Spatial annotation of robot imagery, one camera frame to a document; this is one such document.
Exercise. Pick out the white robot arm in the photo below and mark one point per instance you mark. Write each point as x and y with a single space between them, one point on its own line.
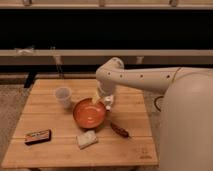
186 131

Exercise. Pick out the white sponge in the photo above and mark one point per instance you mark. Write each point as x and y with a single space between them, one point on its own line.
86 139

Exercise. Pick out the dark red chili pepper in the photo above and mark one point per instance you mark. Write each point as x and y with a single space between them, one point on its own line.
119 130

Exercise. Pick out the wooden table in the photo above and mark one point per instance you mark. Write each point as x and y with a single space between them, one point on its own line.
42 112

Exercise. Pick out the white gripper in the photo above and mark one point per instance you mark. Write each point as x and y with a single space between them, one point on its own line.
106 93

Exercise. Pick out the translucent white ceramic cup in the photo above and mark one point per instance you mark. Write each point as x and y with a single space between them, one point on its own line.
63 96

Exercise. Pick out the orange bowl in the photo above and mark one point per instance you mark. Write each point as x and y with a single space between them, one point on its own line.
89 115

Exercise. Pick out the long metal rail shelf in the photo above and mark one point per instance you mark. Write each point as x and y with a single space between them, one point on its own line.
32 57

